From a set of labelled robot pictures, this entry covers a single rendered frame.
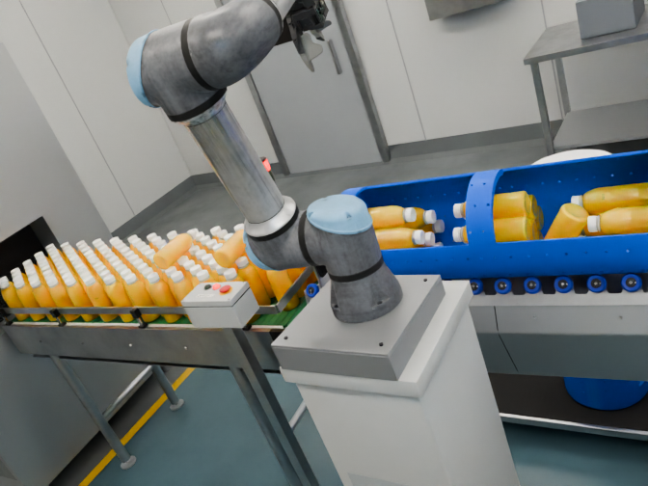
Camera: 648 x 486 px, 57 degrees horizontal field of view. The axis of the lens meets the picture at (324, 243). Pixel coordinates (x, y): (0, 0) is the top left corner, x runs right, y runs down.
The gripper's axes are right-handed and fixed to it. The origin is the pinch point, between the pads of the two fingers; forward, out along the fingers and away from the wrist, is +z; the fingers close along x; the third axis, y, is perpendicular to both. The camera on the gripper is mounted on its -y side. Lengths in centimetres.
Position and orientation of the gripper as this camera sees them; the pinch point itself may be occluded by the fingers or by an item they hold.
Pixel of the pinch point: (315, 55)
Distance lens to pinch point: 158.7
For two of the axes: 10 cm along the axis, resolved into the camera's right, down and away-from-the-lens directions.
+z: 4.2, 6.0, 6.8
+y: 8.8, -1.1, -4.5
